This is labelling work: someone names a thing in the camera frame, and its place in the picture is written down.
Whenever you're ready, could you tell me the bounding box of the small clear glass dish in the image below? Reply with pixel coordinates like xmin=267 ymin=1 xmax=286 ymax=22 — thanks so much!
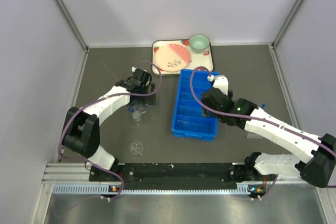
xmin=132 ymin=105 xmax=147 ymax=125

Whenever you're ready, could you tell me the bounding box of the blue plastic bin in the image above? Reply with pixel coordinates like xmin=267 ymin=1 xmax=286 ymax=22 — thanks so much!
xmin=171 ymin=69 xmax=218 ymax=141

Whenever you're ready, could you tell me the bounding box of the clear test tube rack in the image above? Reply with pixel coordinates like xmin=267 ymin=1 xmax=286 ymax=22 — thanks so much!
xmin=246 ymin=132 xmax=260 ymax=138

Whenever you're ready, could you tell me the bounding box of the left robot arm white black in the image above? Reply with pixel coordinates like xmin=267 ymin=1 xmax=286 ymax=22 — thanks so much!
xmin=60 ymin=67 xmax=154 ymax=180

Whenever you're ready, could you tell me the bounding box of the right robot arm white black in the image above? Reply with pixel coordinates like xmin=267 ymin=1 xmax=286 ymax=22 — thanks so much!
xmin=201 ymin=88 xmax=335 ymax=188

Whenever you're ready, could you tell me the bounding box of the pink cream plate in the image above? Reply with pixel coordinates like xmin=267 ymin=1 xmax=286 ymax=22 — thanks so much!
xmin=153 ymin=44 xmax=191 ymax=73

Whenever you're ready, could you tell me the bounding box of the green ceramic bowl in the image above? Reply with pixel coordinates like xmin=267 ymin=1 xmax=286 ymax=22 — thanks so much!
xmin=189 ymin=34 xmax=210 ymax=53

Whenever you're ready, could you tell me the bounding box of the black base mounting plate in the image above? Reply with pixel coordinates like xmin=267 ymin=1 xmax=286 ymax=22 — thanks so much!
xmin=89 ymin=163 xmax=266 ymax=190

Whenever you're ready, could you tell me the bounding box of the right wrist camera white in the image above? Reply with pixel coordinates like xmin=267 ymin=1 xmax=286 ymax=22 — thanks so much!
xmin=207 ymin=75 xmax=229 ymax=95

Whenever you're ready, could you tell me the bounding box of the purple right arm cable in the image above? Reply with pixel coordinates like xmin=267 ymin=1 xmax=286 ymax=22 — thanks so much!
xmin=189 ymin=66 xmax=336 ymax=201

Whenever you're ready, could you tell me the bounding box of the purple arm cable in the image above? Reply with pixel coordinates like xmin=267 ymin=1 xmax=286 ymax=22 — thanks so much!
xmin=189 ymin=66 xmax=336 ymax=201
xmin=57 ymin=60 xmax=163 ymax=198

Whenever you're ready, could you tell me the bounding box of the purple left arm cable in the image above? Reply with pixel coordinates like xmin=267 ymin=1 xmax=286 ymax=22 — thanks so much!
xmin=57 ymin=60 xmax=163 ymax=198

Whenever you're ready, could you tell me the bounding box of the grey slotted cable duct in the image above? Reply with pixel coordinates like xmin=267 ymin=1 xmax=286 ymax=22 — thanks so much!
xmin=52 ymin=184 xmax=251 ymax=195

